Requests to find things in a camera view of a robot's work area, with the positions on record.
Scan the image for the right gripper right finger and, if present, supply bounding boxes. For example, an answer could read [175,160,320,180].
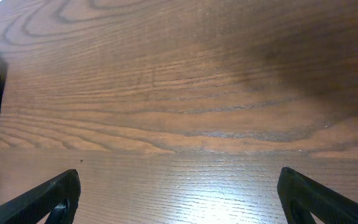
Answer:
[277,167,358,224]

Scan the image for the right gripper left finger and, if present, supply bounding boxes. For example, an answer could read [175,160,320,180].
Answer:
[0,169,81,223]

